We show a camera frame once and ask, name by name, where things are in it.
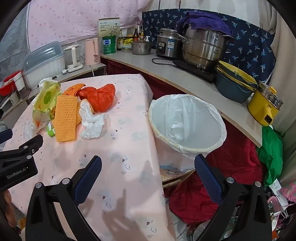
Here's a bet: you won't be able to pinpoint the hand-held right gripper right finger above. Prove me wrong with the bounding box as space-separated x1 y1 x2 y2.
194 154 272 241

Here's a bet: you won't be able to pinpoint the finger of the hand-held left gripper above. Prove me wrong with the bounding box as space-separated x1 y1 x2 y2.
0 134 44 161

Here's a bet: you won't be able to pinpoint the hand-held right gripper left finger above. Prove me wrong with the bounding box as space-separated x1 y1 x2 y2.
25 155 109 241

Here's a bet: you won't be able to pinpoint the round bin with white liner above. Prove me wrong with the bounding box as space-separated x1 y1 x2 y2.
148 94 227 173

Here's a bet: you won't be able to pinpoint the orange wrapper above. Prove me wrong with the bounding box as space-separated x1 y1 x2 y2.
54 95 82 142

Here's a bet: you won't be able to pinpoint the yellow-green wipes packet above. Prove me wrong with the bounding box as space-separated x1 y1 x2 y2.
32 78 62 122

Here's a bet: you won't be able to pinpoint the white tissue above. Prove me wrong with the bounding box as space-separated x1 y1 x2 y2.
79 99 108 140

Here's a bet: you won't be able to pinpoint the orange printed plastic bag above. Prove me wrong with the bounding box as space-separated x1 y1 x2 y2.
62 84 87 96

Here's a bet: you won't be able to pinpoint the red plastic bag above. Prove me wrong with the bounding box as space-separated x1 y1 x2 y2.
76 84 116 114

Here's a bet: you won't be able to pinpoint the person's left hand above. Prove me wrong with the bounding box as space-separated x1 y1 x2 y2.
3 189 16 222

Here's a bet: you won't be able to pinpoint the clear plastic wrap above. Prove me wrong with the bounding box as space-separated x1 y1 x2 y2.
23 120 44 140

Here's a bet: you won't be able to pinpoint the red cloth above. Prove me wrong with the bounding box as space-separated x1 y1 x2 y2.
169 120 266 225

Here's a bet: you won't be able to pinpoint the cardboard piece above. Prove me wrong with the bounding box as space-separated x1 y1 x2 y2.
159 167 197 188

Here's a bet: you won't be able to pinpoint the red plastic container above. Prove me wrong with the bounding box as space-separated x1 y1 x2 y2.
0 71 23 96

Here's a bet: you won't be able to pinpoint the green plastic bag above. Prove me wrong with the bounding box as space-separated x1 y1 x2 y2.
257 126 284 186

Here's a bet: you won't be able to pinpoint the white dish box with lid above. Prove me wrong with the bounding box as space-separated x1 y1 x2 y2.
23 41 65 90

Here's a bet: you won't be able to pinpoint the yellow electric pot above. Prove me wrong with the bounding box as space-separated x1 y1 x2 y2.
247 81 284 127

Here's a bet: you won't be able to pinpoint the stacked yellow blue bowls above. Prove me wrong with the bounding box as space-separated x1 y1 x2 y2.
216 70 255 103

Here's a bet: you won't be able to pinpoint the glass kettle with white base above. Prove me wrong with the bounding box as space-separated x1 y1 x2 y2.
63 44 84 74

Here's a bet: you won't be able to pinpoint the grey side cabinet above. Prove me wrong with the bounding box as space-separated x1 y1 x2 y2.
54 62 107 82

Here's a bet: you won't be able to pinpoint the black induction cooker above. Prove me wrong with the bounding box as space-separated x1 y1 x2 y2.
173 59 218 84

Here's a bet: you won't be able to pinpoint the pink electric kettle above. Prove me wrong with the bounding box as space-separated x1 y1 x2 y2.
84 38 102 66

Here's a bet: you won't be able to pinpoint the grey counter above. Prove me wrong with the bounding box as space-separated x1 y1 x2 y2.
100 50 263 147

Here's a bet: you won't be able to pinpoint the large steel steamer pot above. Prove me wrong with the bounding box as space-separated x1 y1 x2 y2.
177 24 234 71

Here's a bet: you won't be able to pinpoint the green tin can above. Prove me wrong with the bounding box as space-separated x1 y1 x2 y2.
102 35 117 54

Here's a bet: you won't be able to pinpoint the pink dotted cloth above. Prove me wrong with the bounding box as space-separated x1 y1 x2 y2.
25 0 151 47

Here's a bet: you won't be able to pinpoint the steel rice cooker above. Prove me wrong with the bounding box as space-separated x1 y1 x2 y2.
155 28 185 59

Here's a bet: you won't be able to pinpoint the navy patterned cloth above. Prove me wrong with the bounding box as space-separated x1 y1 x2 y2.
142 9 277 84

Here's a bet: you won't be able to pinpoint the small steel pot with lid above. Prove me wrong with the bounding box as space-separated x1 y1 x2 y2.
131 40 152 55

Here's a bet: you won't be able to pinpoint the beige carton box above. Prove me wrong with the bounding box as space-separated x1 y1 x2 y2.
97 18 121 37

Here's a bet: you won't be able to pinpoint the cream curtain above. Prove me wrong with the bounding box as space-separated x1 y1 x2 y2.
259 0 296 163

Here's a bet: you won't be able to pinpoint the purple towel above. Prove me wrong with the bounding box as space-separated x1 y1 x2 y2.
176 11 233 36

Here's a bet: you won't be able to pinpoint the black power cable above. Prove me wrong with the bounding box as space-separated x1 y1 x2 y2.
151 58 178 67

